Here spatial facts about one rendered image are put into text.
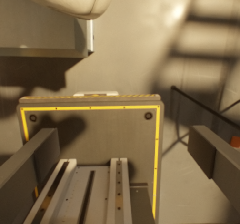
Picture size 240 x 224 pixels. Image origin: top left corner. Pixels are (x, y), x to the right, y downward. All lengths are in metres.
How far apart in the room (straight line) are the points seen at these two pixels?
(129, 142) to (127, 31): 0.65
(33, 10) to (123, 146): 0.66
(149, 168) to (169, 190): 0.58
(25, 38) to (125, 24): 0.72
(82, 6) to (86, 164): 0.80
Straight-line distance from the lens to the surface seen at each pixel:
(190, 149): 0.17
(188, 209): 1.69
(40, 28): 0.48
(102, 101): 0.79
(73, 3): 0.24
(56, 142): 0.16
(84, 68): 1.11
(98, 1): 0.24
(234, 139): 1.43
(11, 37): 0.51
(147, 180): 1.00
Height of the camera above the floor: 1.08
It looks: 75 degrees down
